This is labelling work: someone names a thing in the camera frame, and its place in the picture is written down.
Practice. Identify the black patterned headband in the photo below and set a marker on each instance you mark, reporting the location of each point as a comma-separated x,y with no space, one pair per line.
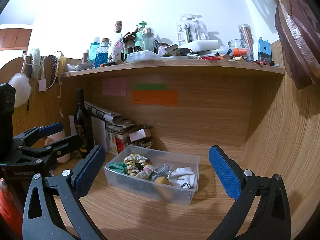
54,69

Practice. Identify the green sticky note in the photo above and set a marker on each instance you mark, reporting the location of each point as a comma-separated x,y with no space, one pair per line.
150,86

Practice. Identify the yellow sponge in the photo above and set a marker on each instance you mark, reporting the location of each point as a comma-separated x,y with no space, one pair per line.
162,187

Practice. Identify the orange sticky note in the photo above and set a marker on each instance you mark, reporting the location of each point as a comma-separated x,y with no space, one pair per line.
155,97

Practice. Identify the clear rectangular shelf container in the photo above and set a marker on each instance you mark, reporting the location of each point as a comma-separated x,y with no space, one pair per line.
144,55

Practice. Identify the stack of newspapers and books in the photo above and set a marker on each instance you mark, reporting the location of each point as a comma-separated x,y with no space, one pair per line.
110,129

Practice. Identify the blue pencil sharpener box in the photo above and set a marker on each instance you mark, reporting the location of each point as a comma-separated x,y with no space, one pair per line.
264,50

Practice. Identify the clear plastic storage bin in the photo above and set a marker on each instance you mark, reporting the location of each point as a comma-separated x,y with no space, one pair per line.
145,187

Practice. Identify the clear cylinder jar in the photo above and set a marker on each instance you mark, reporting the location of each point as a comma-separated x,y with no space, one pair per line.
246,35

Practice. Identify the floral fabric scrunchie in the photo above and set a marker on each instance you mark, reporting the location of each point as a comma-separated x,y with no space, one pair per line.
138,166

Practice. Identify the pink hanging fabric bag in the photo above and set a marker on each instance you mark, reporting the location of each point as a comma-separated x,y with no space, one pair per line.
298,31

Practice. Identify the white flat box on shelf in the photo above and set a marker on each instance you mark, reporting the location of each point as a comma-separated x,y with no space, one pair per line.
201,45

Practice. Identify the blue dotted bottle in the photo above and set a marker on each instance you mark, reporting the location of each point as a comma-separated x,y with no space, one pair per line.
101,56

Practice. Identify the green knit cloth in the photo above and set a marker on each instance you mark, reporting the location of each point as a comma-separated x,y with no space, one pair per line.
119,167

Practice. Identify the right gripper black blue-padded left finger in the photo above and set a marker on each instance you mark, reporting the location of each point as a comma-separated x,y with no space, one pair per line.
41,218

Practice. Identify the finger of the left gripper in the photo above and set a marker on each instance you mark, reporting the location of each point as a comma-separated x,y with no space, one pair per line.
52,152
33,135

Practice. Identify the small white cardboard box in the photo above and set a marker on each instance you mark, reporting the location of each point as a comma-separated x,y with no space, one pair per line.
140,134

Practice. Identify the dark wine bottle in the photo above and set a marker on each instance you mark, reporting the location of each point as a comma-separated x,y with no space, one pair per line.
83,125

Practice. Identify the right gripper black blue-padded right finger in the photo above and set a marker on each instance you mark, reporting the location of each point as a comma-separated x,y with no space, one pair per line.
272,218

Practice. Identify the silver scrunchie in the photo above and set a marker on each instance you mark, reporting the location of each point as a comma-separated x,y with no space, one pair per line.
162,171

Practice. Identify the white cloth pouch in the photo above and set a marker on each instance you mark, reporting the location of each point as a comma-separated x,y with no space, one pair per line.
183,177

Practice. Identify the white fluffy pompom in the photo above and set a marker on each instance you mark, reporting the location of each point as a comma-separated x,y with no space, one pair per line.
23,89

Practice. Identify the pink sticky note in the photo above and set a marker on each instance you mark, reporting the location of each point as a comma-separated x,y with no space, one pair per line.
114,86

